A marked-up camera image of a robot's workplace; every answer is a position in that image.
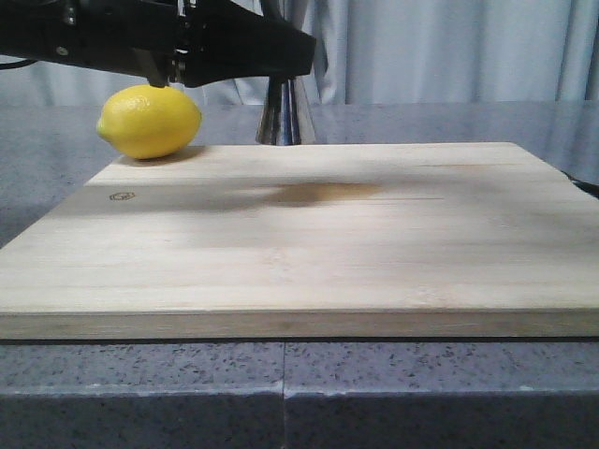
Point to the yellow lemon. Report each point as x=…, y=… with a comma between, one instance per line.
x=146, y=122

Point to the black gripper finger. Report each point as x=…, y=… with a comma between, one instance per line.
x=222, y=40

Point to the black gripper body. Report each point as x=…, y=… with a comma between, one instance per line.
x=136, y=38

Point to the steel double jigger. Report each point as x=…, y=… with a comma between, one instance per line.
x=286, y=117

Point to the wooden cutting board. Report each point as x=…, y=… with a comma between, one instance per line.
x=425, y=240

